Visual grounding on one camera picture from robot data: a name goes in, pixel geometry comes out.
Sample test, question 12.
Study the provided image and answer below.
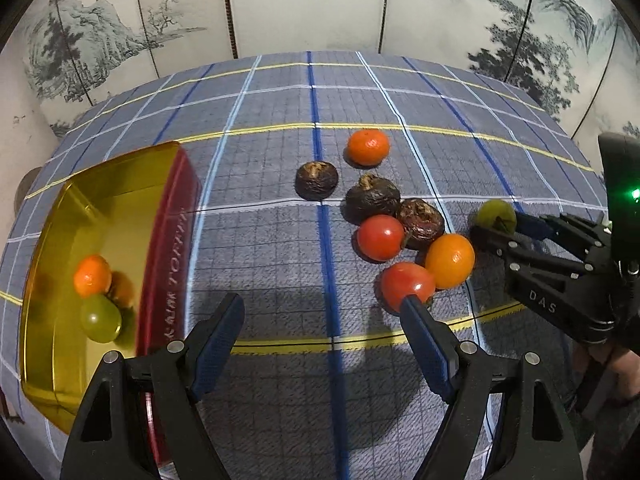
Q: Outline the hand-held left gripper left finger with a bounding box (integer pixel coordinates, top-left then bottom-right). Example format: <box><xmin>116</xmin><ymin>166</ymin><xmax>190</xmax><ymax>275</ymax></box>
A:
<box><xmin>60</xmin><ymin>292</ymin><xmax>246</xmax><ymax>480</ymax></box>

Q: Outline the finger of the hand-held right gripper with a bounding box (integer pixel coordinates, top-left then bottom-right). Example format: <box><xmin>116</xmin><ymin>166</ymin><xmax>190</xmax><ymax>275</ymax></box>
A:
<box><xmin>469</xmin><ymin>224</ymin><xmax>581</xmax><ymax>281</ymax></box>
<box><xmin>514</xmin><ymin>211</ymin><xmax>612</xmax><ymax>253</ymax></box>

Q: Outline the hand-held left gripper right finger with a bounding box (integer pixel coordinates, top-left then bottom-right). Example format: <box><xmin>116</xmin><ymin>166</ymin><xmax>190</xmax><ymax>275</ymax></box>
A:
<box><xmin>400</xmin><ymin>295</ymin><xmax>586</xmax><ymax>480</ymax></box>

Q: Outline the green tomato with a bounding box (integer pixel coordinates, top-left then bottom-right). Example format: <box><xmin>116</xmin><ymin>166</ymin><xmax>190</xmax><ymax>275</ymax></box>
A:
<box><xmin>475</xmin><ymin>199</ymin><xmax>517</xmax><ymax>235</ymax></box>
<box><xmin>80</xmin><ymin>294</ymin><xmax>123</xmax><ymax>344</ymax></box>

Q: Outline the red tomato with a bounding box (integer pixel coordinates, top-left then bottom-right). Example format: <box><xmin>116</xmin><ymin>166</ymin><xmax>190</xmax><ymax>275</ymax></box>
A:
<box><xmin>356</xmin><ymin>214</ymin><xmax>406</xmax><ymax>262</ymax></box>
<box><xmin>380</xmin><ymin>261</ymin><xmax>436</xmax><ymax>314</ymax></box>

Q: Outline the orange tangerine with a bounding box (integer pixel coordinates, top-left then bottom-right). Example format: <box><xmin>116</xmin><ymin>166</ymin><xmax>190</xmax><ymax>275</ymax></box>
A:
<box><xmin>425</xmin><ymin>233</ymin><xmax>476</xmax><ymax>290</ymax></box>
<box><xmin>73</xmin><ymin>254</ymin><xmax>113</xmax><ymax>297</ymax></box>
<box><xmin>347</xmin><ymin>129</ymin><xmax>391</xmax><ymax>167</ymax></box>

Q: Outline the dark brown wrinkled fruit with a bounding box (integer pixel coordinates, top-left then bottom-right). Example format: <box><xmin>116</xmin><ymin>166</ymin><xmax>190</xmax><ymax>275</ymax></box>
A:
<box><xmin>345</xmin><ymin>173</ymin><xmax>401</xmax><ymax>226</ymax></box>
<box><xmin>397</xmin><ymin>198</ymin><xmax>446</xmax><ymax>251</ymax></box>
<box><xmin>294</xmin><ymin>161</ymin><xmax>340</xmax><ymax>201</ymax></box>

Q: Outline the gold tin box red outside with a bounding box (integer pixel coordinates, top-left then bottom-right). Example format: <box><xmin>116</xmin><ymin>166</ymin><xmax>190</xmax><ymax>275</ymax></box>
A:
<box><xmin>19</xmin><ymin>141</ymin><xmax>203</xmax><ymax>467</ymax></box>

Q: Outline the person's right hand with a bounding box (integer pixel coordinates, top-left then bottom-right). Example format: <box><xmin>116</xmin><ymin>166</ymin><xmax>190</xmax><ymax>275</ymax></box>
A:
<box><xmin>602</xmin><ymin>342</ymin><xmax>640</xmax><ymax>403</ymax></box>

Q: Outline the grey round stone disc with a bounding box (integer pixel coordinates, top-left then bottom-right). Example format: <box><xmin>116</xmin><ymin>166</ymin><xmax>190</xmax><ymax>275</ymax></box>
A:
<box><xmin>11</xmin><ymin>167</ymin><xmax>43</xmax><ymax>216</ymax></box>

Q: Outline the landscape painted folding screen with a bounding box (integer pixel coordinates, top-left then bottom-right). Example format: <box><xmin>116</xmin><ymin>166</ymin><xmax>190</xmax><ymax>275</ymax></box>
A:
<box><xmin>20</xmin><ymin>0</ymin><xmax>640</xmax><ymax>153</ymax></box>

